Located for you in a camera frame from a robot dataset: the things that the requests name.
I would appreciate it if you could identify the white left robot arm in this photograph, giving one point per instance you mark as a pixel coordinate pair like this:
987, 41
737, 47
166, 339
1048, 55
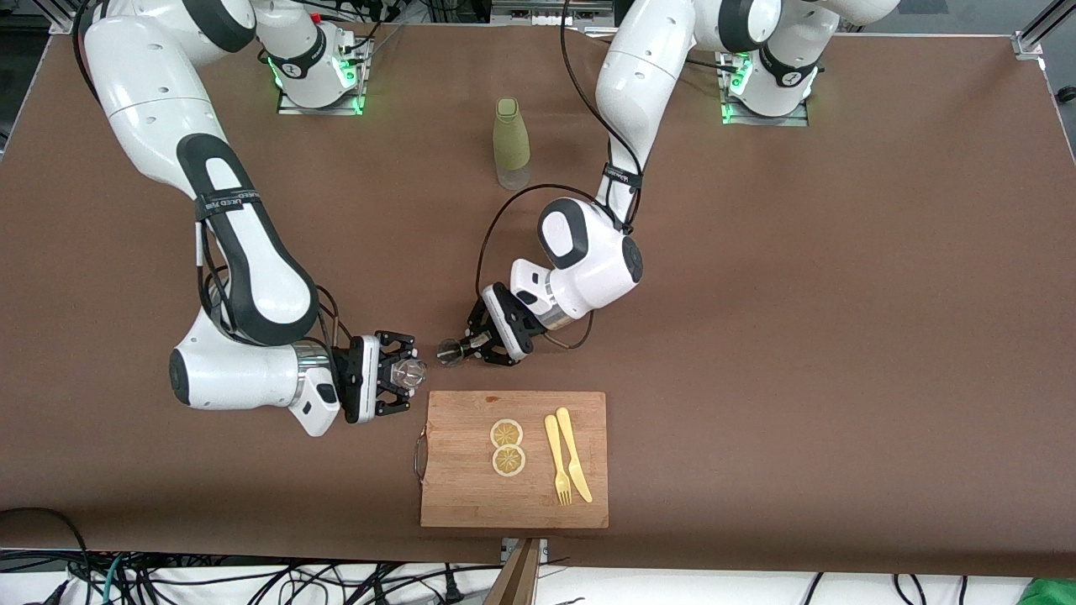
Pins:
639, 76

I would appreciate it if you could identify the aluminium profile post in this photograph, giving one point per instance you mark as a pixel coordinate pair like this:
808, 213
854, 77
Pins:
517, 580

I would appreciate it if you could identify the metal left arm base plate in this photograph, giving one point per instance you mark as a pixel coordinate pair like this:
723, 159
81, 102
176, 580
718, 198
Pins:
790, 120

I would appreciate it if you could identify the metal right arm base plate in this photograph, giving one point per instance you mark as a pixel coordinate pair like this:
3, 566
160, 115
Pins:
336, 110

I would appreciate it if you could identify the steel double jigger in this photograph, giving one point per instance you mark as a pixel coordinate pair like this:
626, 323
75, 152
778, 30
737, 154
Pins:
450, 353

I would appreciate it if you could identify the wooden cutting board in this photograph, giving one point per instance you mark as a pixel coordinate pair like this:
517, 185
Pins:
462, 487

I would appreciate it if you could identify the lemon slice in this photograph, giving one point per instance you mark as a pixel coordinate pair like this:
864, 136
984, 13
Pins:
508, 460
506, 434

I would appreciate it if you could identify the green sleeved glass bottle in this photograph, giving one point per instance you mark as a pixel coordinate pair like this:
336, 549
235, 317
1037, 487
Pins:
511, 143

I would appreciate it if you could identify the small clear glass beaker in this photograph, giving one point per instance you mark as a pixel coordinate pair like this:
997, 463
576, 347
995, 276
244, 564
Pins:
410, 372

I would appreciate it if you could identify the brown table cloth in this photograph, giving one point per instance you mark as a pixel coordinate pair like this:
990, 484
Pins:
841, 420

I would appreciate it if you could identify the grey power strip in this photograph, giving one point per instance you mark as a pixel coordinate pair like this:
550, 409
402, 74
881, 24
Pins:
546, 15

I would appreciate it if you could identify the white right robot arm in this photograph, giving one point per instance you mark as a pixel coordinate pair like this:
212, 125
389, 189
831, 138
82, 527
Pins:
151, 76

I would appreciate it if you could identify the green cloth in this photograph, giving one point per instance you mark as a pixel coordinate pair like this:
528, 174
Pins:
1051, 595

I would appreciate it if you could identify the yellow plastic knife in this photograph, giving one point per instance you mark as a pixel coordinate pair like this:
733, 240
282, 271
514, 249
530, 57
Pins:
580, 483

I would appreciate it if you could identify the yellow plastic fork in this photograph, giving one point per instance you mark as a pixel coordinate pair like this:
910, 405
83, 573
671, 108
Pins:
552, 445

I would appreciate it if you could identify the aluminium frame rail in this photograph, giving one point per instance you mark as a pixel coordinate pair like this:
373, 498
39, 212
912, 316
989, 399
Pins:
67, 25
1030, 42

